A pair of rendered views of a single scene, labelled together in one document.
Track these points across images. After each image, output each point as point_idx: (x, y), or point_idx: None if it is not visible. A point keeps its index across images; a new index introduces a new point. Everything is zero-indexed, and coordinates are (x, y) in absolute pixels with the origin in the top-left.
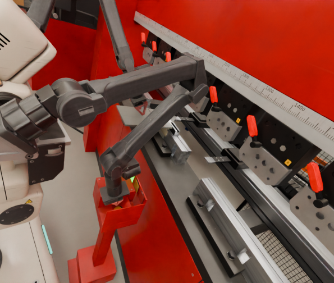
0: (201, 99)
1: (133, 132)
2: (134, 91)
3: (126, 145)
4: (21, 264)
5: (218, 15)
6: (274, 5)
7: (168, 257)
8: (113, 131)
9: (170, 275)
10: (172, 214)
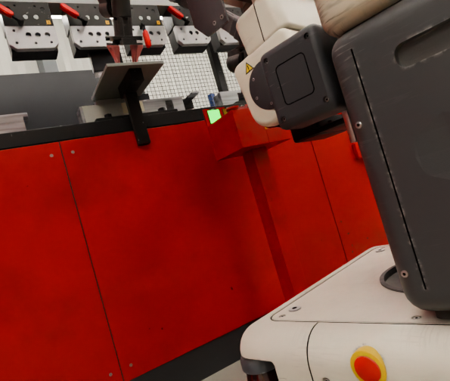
0: (159, 29)
1: (226, 10)
2: None
3: (238, 16)
4: (374, 262)
5: None
6: None
7: (286, 145)
8: (13, 235)
9: (299, 153)
10: None
